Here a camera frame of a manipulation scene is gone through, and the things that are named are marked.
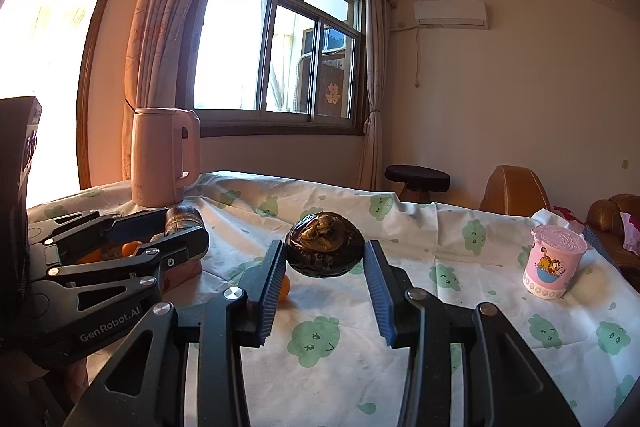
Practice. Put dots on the sliding window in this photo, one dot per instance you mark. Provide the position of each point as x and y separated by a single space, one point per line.
280 47

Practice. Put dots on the small tangerine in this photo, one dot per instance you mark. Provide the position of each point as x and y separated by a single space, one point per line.
284 289
130 248

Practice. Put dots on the beige tied curtain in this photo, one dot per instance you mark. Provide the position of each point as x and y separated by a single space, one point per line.
377 82

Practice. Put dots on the white air conditioner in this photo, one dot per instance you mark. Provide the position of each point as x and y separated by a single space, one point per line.
450 14

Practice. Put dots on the cloud print tablecloth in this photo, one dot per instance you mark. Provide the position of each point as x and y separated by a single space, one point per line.
350 357

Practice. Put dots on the pink cartoon cup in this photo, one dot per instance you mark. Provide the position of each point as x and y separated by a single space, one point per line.
552 267

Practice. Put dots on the dark round stool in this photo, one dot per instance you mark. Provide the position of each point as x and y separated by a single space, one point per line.
417 179

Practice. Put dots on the person's left forearm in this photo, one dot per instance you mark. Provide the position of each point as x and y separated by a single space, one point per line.
30 392

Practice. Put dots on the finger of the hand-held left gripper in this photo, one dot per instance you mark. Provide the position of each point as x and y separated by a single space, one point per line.
180 244
95 227

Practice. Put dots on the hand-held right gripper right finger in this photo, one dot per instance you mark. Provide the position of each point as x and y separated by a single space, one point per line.
380 292

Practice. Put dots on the window decal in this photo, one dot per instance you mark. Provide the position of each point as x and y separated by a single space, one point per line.
332 93

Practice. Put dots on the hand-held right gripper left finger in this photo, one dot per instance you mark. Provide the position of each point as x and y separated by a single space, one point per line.
270 292

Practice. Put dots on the pink cloth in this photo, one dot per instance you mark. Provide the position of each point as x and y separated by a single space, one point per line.
631 234

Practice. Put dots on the metal tin box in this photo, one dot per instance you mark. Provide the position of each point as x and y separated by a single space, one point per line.
185 272

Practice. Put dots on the brown leather chair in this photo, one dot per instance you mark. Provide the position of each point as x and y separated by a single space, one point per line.
607 227
515 192

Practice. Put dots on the pink patterned curtain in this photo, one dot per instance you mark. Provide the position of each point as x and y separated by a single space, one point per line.
155 32

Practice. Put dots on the pink electric kettle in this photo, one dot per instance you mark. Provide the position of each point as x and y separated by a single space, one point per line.
155 157

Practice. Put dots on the wooden door frame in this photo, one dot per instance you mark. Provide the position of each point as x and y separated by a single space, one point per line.
95 57

